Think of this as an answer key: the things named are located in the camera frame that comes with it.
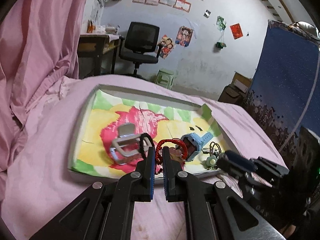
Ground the red braided bead bracelet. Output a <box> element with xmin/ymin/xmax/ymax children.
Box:
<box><xmin>154</xmin><ymin>138</ymin><xmax>189</xmax><ymax>176</ymax></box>

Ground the black hair tie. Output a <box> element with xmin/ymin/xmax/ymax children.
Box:
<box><xmin>139</xmin><ymin>132</ymin><xmax>156</xmax><ymax>159</ymax></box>

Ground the silver grey belt buckle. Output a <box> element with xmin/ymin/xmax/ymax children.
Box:
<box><xmin>110</xmin><ymin>123</ymin><xmax>142</xmax><ymax>165</ymax></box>

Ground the blue kids smartwatch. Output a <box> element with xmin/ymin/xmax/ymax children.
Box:
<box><xmin>181</xmin><ymin>132</ymin><xmax>213</xmax><ymax>162</ymax></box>

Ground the colourful floral paper liner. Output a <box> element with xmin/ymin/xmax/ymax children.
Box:
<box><xmin>68</xmin><ymin>89</ymin><xmax>231</xmax><ymax>179</ymax></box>

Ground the white shallow cardboard box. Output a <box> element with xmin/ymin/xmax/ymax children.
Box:
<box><xmin>67</xmin><ymin>85</ymin><xmax>232</xmax><ymax>183</ymax></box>

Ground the blue starry wardrobe cover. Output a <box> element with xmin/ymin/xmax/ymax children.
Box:
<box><xmin>243</xmin><ymin>20</ymin><xmax>319</xmax><ymax>167</ymax></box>

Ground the green plastic stool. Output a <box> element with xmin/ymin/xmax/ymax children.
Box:
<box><xmin>155</xmin><ymin>68</ymin><xmax>175</xmax><ymax>90</ymax></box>

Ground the pink floral bed sheet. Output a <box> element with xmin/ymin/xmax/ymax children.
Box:
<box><xmin>1</xmin><ymin>75</ymin><xmax>284</xmax><ymax>239</ymax></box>

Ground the green hanging pouch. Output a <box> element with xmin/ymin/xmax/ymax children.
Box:
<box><xmin>215</xmin><ymin>42</ymin><xmax>226</xmax><ymax>49</ymax></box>

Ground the red paper square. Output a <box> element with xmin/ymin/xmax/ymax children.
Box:
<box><xmin>230</xmin><ymin>23</ymin><xmax>243</xmax><ymax>40</ymax></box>

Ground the black office chair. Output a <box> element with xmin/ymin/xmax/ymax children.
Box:
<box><xmin>118</xmin><ymin>22</ymin><xmax>163</xmax><ymax>80</ymax></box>

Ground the wooden desk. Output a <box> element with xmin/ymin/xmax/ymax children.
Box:
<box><xmin>77</xmin><ymin>33</ymin><xmax>120</xmax><ymax>78</ymax></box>

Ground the family cartoon poster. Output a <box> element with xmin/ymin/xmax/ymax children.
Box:
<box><xmin>157</xmin><ymin>35</ymin><xmax>175</xmax><ymax>59</ymax></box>

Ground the pink curtain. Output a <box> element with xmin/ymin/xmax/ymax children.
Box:
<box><xmin>1</xmin><ymin>0</ymin><xmax>86</xmax><ymax>171</ymax></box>

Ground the cardboard box by wall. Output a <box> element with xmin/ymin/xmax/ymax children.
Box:
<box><xmin>218</xmin><ymin>72</ymin><xmax>252</xmax><ymax>106</ymax></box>

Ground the cartoon poster on wall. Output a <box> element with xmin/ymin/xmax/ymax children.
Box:
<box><xmin>175</xmin><ymin>26</ymin><xmax>194</xmax><ymax>47</ymax></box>

